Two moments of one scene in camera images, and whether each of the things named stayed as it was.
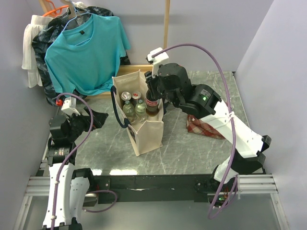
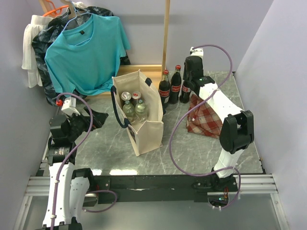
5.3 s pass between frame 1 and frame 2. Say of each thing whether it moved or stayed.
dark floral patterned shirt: stayed
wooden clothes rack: stayed
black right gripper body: moved
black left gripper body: stayed
